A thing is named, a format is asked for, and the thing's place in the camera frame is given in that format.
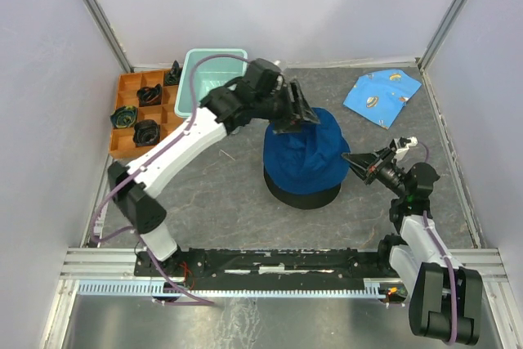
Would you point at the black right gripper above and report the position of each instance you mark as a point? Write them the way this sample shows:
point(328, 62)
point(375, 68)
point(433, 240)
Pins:
point(371, 160)

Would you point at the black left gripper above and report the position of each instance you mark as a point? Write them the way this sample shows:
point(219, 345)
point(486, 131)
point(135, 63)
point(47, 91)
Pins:
point(287, 123)

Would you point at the navy blue hat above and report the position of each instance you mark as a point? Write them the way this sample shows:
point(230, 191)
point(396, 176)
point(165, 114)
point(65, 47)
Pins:
point(308, 161)

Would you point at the black hat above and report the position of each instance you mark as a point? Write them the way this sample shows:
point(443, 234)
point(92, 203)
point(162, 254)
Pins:
point(302, 198)

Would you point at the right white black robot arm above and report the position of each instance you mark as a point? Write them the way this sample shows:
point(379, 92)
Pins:
point(444, 296)

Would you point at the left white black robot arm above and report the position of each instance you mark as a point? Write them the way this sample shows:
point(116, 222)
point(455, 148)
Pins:
point(260, 93)

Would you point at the blue patterned hat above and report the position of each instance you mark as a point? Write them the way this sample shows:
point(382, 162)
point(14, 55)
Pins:
point(380, 96)

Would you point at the light green plastic bin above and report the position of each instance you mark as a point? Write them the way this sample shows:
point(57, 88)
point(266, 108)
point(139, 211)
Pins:
point(209, 75)

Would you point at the dark green leaf rolled tie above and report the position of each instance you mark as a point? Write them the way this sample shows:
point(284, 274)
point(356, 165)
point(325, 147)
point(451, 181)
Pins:
point(173, 76)

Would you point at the wooden compartment tray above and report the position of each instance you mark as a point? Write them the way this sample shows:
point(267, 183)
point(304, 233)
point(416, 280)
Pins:
point(144, 111)

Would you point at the black orange floral rolled tie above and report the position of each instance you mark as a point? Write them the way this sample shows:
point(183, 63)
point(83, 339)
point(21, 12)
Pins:
point(150, 96)

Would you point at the navy yellow floral rolled tie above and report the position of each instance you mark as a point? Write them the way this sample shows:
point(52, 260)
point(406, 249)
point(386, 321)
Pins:
point(124, 117)

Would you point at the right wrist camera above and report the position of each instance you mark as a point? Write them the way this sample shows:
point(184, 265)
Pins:
point(401, 146)

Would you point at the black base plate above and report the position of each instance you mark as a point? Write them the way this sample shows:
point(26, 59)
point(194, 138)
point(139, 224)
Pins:
point(200, 268)

